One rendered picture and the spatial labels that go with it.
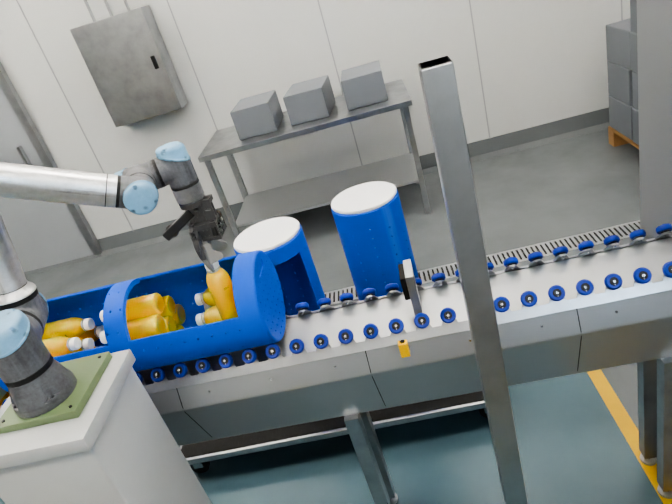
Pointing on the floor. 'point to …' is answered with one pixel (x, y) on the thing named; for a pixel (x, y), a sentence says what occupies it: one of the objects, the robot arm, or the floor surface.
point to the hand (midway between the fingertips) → (211, 264)
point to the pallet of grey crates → (623, 80)
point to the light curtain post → (472, 265)
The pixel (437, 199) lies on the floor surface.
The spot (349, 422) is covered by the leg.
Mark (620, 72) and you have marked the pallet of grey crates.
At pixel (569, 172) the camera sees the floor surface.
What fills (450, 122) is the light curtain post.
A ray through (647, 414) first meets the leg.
